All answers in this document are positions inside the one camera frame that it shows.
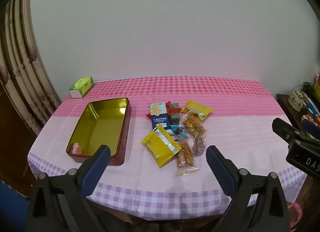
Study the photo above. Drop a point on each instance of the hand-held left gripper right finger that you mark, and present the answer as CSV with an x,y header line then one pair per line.
x,y
217,164

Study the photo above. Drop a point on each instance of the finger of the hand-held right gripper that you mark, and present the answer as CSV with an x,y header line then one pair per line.
x,y
285,129

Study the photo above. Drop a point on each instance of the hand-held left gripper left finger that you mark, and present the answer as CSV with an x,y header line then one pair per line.
x,y
98,164

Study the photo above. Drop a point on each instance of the small clear brown packet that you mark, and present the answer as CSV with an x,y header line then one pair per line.
x,y
198,147

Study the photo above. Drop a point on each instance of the clear packet brown biscuits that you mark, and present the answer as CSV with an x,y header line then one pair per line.
x,y
185,157

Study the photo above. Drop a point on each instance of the red rectangular tin box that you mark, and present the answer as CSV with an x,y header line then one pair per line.
x,y
100,127

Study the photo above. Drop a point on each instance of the clear fried snack packet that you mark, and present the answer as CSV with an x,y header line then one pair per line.
x,y
192,125

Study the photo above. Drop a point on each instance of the small teal snack packet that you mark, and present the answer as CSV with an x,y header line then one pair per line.
x,y
178,132

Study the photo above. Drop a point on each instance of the small yellow snack packet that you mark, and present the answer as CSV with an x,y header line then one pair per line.
x,y
197,108

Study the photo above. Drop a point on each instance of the large yellow snack packet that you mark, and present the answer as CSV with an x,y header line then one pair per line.
x,y
160,147

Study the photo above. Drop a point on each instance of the dark grey snack packet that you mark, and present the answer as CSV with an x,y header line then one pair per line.
x,y
175,118

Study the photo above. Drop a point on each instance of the blue cracker packet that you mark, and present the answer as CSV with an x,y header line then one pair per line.
x,y
160,119

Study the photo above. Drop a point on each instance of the red snack packet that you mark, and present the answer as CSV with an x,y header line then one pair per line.
x,y
172,107

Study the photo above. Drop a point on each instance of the pink wrapped candy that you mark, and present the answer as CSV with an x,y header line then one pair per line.
x,y
76,149

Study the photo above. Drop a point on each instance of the dark wooden side cabinet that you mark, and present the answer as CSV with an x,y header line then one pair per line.
x,y
283,102

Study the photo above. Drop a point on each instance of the white ceramic jar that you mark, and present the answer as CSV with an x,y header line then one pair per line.
x,y
296,100

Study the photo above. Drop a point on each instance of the blue picture box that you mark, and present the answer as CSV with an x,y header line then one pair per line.
x,y
311,112

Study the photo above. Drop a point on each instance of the pink plastic bag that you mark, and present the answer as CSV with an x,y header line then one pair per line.
x,y
297,206

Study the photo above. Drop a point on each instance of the green tissue box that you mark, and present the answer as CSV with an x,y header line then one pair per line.
x,y
81,86

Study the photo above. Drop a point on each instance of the blue panel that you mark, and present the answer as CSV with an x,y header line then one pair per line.
x,y
12,209

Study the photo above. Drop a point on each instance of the beige patterned curtain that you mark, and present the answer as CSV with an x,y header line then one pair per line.
x,y
20,71

